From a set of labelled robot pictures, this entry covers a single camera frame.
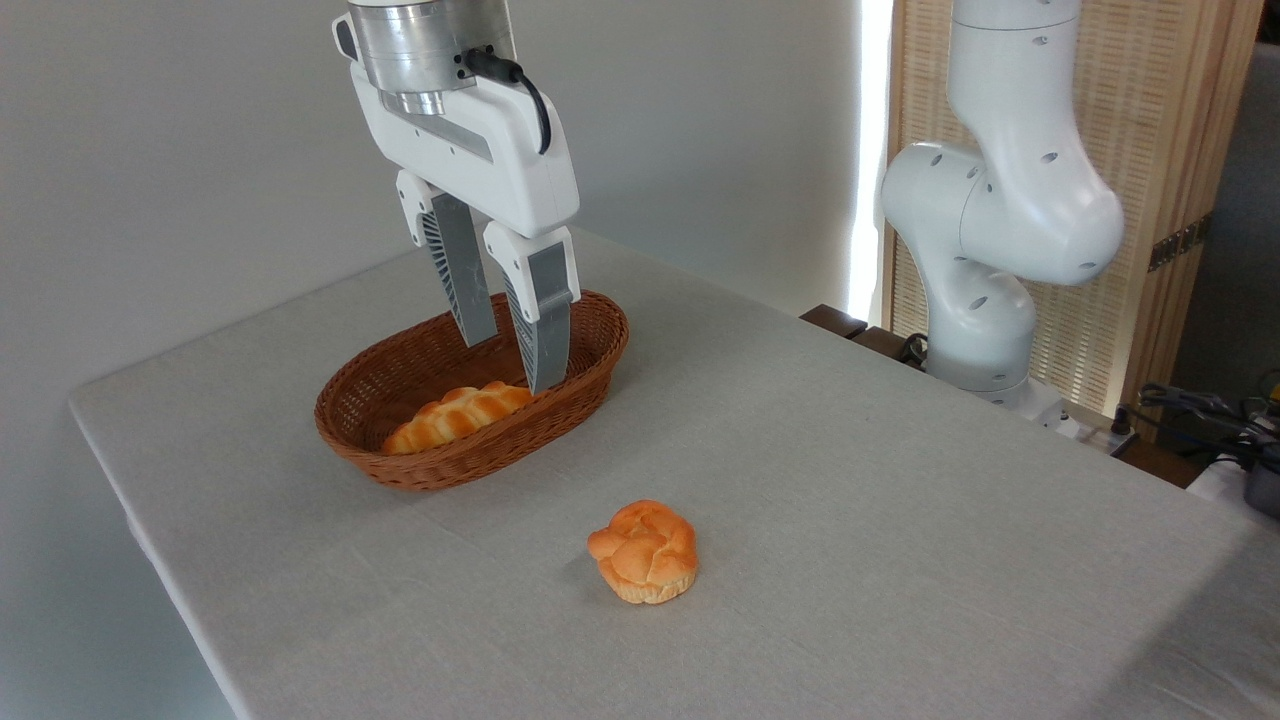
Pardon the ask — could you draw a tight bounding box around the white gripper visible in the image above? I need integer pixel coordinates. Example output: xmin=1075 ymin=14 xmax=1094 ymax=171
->
xmin=333 ymin=12 xmax=582 ymax=396

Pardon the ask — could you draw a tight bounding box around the round knotted bread roll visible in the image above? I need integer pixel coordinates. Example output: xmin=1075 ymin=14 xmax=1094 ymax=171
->
xmin=586 ymin=499 xmax=700 ymax=606

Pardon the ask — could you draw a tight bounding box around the long braided bread loaf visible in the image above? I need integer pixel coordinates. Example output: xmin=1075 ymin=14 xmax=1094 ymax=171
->
xmin=381 ymin=380 xmax=535 ymax=457

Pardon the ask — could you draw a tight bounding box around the brown oval wicker basket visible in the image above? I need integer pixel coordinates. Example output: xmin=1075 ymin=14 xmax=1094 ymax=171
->
xmin=314 ymin=289 xmax=631 ymax=493

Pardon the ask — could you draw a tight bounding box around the dark wooden side table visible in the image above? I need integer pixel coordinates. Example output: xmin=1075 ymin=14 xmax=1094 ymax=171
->
xmin=799 ymin=303 xmax=933 ymax=373

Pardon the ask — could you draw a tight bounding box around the grey tablecloth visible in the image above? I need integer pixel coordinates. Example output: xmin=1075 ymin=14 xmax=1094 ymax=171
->
xmin=68 ymin=225 xmax=1280 ymax=720

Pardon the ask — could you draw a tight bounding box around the dark metal screen hinge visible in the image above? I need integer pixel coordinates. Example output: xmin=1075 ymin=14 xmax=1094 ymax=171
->
xmin=1147 ymin=212 xmax=1214 ymax=274

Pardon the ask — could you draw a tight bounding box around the wooden slatted folding screen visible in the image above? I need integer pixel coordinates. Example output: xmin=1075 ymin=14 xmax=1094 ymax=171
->
xmin=884 ymin=0 xmax=1267 ymax=443

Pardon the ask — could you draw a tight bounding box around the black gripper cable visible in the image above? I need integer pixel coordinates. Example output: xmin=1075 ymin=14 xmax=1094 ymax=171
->
xmin=460 ymin=47 xmax=554 ymax=157

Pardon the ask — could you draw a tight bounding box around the black cable bundle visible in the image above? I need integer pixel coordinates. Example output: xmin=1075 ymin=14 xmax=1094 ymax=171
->
xmin=1112 ymin=382 xmax=1280 ymax=473

